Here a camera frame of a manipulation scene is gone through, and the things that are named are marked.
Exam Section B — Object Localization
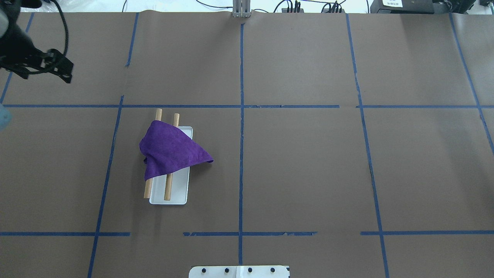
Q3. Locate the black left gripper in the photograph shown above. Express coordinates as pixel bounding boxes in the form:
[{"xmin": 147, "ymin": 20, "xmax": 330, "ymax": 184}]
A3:
[{"xmin": 0, "ymin": 8, "xmax": 74, "ymax": 84}]

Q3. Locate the purple towel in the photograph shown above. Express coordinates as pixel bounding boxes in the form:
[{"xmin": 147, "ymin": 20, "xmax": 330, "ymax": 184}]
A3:
[{"xmin": 139, "ymin": 120, "xmax": 214, "ymax": 180}]

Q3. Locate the white wooden towel rack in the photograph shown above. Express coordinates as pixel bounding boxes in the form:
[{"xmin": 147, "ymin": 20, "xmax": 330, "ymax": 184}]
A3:
[{"xmin": 144, "ymin": 108, "xmax": 193, "ymax": 205}]

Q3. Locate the left usb hub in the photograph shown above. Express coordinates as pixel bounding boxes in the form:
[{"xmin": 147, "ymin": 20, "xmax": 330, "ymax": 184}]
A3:
[{"xmin": 277, "ymin": 0, "xmax": 304, "ymax": 14}]

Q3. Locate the black computer box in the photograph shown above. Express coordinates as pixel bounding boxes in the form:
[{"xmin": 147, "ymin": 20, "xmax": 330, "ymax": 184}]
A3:
[{"xmin": 369, "ymin": 0, "xmax": 452, "ymax": 14}]

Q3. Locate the aluminium frame post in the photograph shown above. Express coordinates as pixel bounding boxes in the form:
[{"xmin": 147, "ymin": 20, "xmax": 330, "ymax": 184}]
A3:
[{"xmin": 232, "ymin": 0, "xmax": 252, "ymax": 18}]

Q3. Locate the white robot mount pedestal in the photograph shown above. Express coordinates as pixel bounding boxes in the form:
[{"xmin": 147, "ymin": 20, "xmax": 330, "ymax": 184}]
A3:
[{"xmin": 188, "ymin": 264, "xmax": 291, "ymax": 278}]

